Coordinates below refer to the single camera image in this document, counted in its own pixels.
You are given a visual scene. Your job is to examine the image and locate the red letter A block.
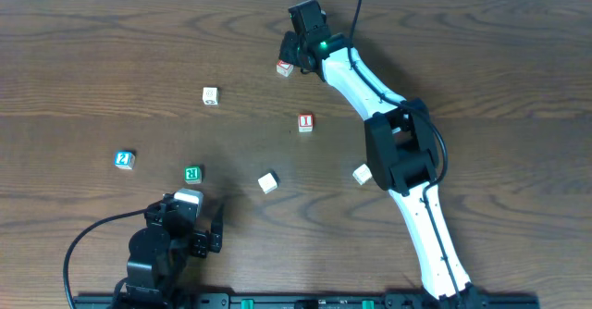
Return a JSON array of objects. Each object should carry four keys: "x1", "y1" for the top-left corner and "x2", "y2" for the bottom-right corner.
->
[{"x1": 276, "y1": 60, "x2": 294, "y2": 78}]

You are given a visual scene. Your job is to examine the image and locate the red letter I block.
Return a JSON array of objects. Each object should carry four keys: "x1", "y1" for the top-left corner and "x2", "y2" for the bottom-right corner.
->
[{"x1": 298, "y1": 114, "x2": 314, "y2": 133}]

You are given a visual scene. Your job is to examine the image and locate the blue number 2 block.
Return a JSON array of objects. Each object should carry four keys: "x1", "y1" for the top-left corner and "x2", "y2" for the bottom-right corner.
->
[{"x1": 114, "y1": 151, "x2": 135, "y2": 170}]

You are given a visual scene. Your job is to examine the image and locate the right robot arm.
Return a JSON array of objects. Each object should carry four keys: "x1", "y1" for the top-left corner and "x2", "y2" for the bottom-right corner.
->
[{"x1": 279, "y1": 0, "x2": 472, "y2": 308}]

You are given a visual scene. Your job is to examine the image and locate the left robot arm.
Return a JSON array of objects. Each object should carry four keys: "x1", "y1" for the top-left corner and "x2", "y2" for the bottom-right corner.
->
[{"x1": 109, "y1": 193, "x2": 224, "y2": 308}]

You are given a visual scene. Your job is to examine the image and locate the green letter R block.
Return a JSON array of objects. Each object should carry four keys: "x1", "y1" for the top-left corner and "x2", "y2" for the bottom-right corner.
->
[{"x1": 184, "y1": 166, "x2": 203, "y2": 184}]

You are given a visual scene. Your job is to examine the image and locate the plain wooden block centre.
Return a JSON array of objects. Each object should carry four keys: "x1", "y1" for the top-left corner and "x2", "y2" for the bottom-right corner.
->
[{"x1": 258, "y1": 171, "x2": 278, "y2": 194}]

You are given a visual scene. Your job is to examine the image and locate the plain wooden block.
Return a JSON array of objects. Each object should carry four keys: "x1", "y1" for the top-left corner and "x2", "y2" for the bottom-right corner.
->
[
  {"x1": 258, "y1": 171, "x2": 278, "y2": 194},
  {"x1": 352, "y1": 164, "x2": 373, "y2": 185}
]

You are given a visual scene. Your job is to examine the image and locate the plain block with black drawing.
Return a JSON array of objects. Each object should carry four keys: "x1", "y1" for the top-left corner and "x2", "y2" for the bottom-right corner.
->
[{"x1": 203, "y1": 87, "x2": 219, "y2": 105}]

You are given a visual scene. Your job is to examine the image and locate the plain wooden block right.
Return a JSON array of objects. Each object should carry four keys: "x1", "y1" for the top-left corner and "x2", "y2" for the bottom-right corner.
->
[{"x1": 352, "y1": 164, "x2": 373, "y2": 185}]

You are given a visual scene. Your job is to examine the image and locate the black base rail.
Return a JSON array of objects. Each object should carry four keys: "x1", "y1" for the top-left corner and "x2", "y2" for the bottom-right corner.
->
[{"x1": 72, "y1": 291, "x2": 540, "y2": 309}]

